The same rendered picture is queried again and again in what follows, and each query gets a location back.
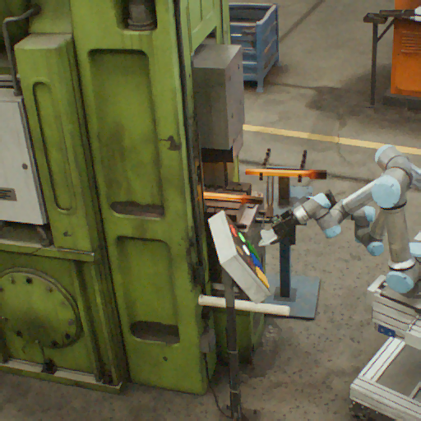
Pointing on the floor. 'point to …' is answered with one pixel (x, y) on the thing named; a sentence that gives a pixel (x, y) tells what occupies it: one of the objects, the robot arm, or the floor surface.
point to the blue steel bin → (256, 38)
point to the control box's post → (233, 347)
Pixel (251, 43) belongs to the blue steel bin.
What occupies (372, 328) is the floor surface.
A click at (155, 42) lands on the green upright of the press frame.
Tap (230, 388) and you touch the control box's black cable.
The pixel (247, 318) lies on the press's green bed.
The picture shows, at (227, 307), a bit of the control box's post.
